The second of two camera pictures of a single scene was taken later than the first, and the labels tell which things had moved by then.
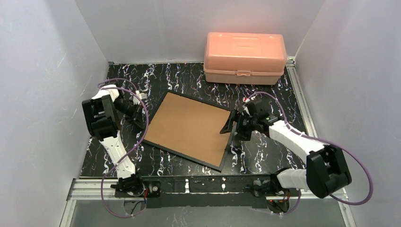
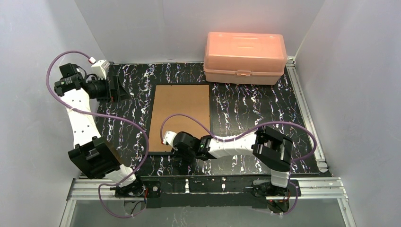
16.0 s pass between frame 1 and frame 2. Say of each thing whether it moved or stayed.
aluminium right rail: stayed
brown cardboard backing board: moved
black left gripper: moved
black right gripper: moved
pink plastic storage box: stayed
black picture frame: moved
